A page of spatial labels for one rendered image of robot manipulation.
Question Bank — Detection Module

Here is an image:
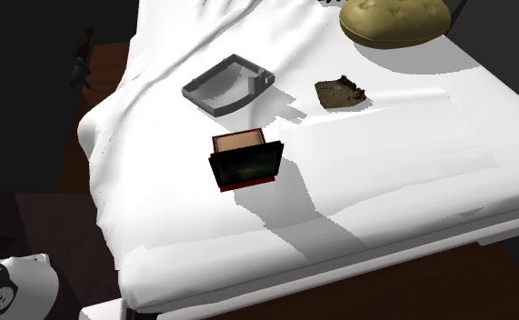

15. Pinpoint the red and black box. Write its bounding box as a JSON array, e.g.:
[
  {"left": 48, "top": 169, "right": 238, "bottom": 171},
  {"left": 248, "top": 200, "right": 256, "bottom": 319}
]
[{"left": 208, "top": 127, "right": 285, "bottom": 194}]

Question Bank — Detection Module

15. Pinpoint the grey open tray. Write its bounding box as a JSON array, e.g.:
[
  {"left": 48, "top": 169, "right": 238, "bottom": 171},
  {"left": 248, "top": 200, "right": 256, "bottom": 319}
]
[{"left": 181, "top": 53, "right": 276, "bottom": 118}]

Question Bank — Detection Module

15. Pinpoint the brown crumpled flat object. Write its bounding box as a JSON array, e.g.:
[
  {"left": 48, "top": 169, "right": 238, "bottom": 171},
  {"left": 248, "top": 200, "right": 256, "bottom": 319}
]
[{"left": 314, "top": 75, "right": 368, "bottom": 112}]

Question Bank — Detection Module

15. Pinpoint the olive green pillow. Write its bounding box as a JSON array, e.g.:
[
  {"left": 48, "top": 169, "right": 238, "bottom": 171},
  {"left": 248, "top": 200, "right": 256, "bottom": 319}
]
[{"left": 339, "top": 0, "right": 453, "bottom": 50}]

